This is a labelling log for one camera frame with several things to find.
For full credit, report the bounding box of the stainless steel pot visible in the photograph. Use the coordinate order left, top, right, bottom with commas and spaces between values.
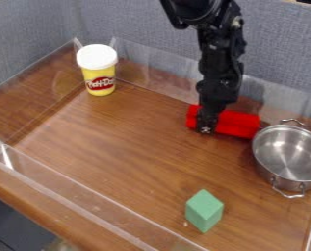
252, 119, 311, 199

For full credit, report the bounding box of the yellow Play-Doh can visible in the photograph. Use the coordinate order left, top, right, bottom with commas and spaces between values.
77, 44, 118, 97

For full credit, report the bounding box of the red rectangular block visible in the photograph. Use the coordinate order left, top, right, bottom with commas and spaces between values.
186, 105, 260, 139

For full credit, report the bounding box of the clear acrylic table barrier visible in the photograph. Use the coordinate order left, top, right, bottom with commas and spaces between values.
0, 38, 311, 251

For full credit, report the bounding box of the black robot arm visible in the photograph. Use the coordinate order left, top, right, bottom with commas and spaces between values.
158, 0, 247, 133

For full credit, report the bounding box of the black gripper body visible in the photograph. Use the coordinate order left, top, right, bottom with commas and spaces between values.
197, 70, 243, 113

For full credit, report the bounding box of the green foam cube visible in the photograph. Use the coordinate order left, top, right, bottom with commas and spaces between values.
185, 189, 224, 233

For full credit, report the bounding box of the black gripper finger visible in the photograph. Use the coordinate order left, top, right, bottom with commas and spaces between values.
197, 108, 221, 134

